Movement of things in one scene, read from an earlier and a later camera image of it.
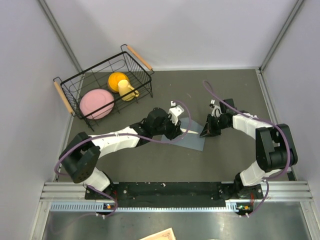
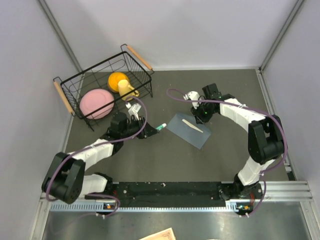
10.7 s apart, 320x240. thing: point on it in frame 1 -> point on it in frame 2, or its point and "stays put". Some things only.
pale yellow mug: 124,88 stays put
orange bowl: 113,79 stays put
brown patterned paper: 165,234 stays put
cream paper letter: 189,131 -> 191,125
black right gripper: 208,129 -> 199,119
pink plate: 94,99 stays put
